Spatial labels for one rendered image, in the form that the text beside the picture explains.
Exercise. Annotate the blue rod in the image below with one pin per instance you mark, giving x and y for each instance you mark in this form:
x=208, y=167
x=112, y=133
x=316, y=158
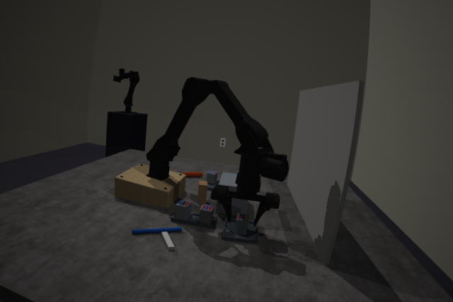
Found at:
x=156, y=230

